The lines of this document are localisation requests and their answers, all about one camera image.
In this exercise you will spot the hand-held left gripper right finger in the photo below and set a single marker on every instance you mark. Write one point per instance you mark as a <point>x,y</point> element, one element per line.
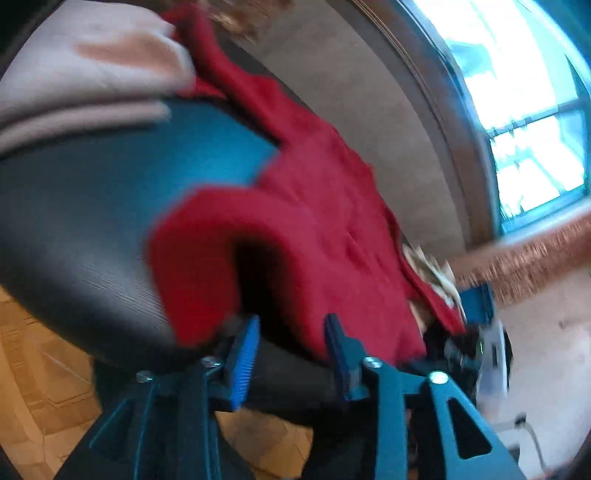
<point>337,364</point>

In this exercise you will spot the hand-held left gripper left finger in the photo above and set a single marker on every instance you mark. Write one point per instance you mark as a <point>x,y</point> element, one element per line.
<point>242,364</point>

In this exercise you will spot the cream knitted sweater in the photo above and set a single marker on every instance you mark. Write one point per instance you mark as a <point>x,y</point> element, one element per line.
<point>434,272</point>

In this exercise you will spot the red knitted sweater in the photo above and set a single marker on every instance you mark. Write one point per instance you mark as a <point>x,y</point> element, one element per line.
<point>332,221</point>

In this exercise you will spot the blue storage bin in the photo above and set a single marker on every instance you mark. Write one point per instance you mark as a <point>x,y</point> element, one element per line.
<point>480,302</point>

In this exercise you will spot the storage box with white lid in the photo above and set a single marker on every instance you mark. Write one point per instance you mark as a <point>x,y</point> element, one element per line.
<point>498,355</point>

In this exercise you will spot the brown floral curtain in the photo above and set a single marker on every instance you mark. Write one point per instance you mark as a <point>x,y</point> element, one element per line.
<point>531,263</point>
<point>244,16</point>

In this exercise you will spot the folded pale pink cloth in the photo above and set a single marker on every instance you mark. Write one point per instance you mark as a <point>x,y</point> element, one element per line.
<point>92,78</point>

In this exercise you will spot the window with wooden frame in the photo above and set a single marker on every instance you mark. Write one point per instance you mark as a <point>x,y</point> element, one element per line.
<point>521,101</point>

